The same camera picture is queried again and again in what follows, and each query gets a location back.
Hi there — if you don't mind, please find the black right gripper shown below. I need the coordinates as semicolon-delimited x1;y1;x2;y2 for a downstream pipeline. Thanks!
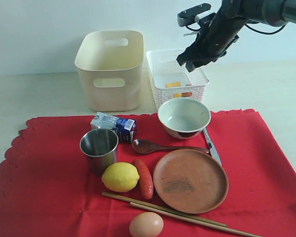
177;12;246;72

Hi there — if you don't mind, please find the yellow cheese wedge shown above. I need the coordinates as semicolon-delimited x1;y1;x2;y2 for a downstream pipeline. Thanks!
165;81;182;88

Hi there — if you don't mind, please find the blue white milk carton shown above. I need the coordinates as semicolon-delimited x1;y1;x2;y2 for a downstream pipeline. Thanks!
90;112;137;143

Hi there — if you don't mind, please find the yellow lemon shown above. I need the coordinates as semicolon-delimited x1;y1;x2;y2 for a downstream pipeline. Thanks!
101;162;140;193

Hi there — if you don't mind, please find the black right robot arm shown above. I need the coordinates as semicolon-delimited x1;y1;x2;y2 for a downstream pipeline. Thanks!
177;0;296;72

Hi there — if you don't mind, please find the white perforated plastic basket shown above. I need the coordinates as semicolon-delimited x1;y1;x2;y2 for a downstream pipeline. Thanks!
146;49;209;108

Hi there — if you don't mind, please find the pale green ceramic bowl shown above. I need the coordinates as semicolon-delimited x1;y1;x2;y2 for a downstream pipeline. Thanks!
157;97;211;140

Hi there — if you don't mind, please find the silver table knife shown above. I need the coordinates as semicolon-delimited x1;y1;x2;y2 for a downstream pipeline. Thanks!
203;128;222;165

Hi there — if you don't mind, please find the cream plastic storage bin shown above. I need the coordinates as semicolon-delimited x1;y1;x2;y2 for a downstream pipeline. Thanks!
74;30;144;112

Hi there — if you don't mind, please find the dark wooden spoon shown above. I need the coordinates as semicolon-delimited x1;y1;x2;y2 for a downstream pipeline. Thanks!
132;139;210;154

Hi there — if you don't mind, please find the brown clay plate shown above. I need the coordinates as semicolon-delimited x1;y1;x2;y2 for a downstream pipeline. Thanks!
153;149;229;214

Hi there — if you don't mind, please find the stainless steel cup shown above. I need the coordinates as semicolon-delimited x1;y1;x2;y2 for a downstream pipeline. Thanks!
79;128;119;176

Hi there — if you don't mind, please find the red sausage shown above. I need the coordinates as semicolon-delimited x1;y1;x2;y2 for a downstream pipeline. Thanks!
132;159;154;199

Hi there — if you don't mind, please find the upper wooden chopstick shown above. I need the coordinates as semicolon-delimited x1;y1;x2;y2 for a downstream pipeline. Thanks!
102;192;227;227

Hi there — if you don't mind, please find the wooden chopstick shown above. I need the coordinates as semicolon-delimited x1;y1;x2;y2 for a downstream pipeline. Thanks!
102;192;227;227
130;202;258;237

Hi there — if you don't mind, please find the lower wooden chopstick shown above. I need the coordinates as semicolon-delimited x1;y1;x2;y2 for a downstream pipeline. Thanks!
130;202;258;237

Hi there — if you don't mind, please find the brown egg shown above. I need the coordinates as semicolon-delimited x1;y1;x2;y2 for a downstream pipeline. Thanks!
129;212;164;237

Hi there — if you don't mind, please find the red scalloped cloth mat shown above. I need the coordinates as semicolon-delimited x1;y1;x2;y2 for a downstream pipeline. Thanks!
0;109;296;237

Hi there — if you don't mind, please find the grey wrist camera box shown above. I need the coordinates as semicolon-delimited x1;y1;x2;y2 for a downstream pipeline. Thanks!
177;3;212;27

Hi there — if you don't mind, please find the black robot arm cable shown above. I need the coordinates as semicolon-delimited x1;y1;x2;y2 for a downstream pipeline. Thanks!
244;22;289;35

